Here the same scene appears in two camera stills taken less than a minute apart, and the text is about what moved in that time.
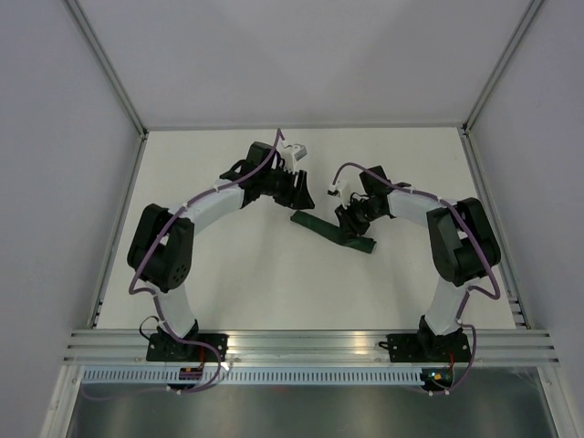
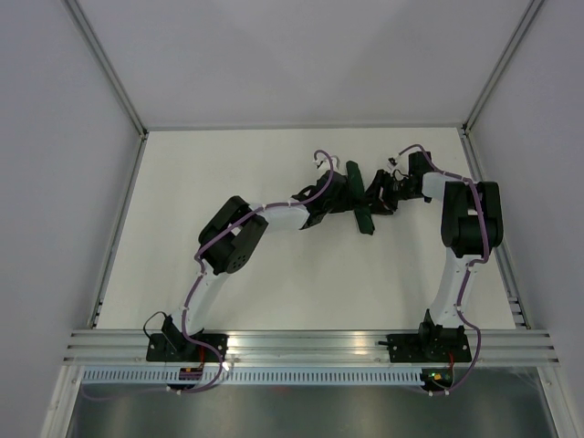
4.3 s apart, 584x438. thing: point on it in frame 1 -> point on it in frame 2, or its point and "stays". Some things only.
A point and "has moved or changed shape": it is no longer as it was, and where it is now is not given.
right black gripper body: [358, 216] -> [393, 191]
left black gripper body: [280, 186] -> [342, 203]
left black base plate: [166, 348] stays
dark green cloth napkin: [334, 233] has moved or changed shape
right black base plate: [427, 347] stays
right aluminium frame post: [505, 56] stays
